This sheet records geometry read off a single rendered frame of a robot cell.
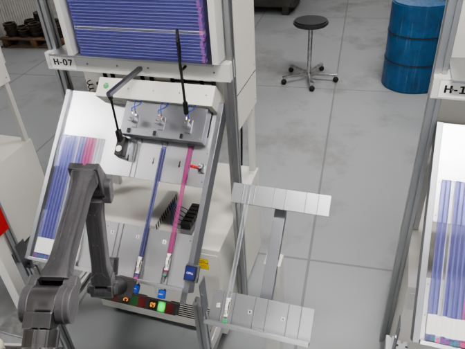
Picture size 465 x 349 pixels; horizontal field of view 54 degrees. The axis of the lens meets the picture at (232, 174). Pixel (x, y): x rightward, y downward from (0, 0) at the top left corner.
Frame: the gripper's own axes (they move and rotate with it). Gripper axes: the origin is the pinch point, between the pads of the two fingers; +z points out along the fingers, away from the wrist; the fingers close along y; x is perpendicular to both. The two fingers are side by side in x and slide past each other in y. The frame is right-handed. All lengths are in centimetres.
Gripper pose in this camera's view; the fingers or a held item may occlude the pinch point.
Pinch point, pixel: (131, 284)
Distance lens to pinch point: 177.5
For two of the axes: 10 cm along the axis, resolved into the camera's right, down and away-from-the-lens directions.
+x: -1.8, 9.7, -1.5
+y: -9.5, -1.4, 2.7
